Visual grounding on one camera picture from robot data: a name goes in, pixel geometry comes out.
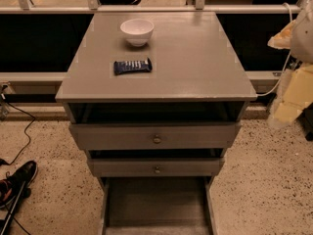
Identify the blue rxbar blueberry wrapper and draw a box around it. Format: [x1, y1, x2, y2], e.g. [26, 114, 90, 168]
[113, 58, 153, 75]

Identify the grey bottom drawer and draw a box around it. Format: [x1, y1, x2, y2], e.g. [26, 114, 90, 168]
[97, 176, 218, 235]

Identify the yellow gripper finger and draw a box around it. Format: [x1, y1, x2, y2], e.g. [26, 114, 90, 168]
[268, 64, 313, 128]
[267, 21, 295, 50]

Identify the grey wooden drawer cabinet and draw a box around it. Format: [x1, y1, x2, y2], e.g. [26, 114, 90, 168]
[55, 11, 258, 235]

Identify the white ceramic bowl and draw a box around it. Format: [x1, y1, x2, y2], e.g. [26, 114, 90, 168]
[120, 19, 155, 47]

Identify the white cable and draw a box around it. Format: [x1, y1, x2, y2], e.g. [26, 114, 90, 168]
[255, 2, 294, 98]

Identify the grey drawer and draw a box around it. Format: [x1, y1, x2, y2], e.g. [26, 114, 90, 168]
[87, 158, 224, 177]
[97, 176, 218, 235]
[69, 122, 241, 150]

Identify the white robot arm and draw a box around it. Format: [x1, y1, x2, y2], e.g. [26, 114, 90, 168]
[267, 0, 313, 128]

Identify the black sneaker with orange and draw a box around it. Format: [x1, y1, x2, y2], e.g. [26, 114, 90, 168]
[0, 161, 38, 208]

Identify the grey middle drawer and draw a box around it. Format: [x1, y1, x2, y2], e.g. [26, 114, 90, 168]
[87, 158, 224, 177]

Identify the grey top drawer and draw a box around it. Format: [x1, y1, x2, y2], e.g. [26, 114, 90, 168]
[69, 122, 241, 150]

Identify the black floor cable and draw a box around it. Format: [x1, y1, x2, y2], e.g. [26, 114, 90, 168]
[0, 93, 37, 166]

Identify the black bar on floor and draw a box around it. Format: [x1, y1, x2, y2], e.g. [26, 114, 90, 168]
[0, 183, 26, 235]

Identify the metal railing frame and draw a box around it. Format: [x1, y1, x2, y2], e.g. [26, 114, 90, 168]
[0, 0, 313, 16]

